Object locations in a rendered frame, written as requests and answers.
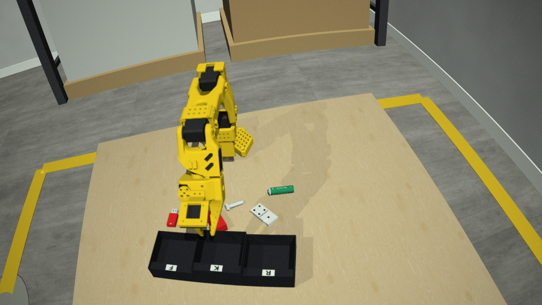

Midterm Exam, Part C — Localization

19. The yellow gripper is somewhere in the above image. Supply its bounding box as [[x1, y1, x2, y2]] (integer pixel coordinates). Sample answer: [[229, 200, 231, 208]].
[[178, 172, 225, 236]]

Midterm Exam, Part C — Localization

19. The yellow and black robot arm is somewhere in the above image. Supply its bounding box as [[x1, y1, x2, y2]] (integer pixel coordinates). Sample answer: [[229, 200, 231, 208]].
[[177, 62, 253, 179]]

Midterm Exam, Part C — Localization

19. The white domino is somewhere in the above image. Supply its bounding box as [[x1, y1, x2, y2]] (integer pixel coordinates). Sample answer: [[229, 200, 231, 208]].
[[250, 203, 278, 227]]

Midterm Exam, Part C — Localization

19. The black three-compartment bin rack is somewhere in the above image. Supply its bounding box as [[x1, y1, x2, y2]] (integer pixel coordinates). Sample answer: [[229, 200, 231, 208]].
[[148, 230, 296, 288]]

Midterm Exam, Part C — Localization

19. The grey metal bolt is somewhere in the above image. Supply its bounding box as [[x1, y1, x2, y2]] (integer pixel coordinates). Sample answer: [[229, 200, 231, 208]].
[[224, 200, 243, 211]]

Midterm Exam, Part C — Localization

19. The red usb stick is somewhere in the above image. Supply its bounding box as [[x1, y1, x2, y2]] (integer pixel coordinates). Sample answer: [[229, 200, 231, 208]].
[[166, 209, 178, 227]]

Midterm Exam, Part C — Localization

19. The red nine-volt battery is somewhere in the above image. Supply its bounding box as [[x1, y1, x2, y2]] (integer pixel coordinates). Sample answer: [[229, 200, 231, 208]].
[[208, 211, 228, 231]]

